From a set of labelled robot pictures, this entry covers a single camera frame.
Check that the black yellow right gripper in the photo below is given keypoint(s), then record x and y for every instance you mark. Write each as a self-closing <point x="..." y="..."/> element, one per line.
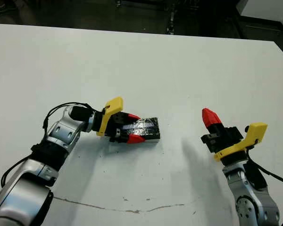
<point x="228" y="139"/>

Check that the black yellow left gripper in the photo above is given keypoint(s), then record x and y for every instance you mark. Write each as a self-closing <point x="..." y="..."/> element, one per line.
<point x="110" y="124"/>

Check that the black taped box lid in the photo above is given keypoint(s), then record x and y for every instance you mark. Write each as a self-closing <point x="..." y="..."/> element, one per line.
<point x="148" y="127"/>

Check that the black metal pole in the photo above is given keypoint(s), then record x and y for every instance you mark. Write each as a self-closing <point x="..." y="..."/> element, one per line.
<point x="171" y="16"/>

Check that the white camera box base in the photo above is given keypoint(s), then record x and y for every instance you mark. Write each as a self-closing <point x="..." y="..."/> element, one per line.
<point x="153" y="140"/>

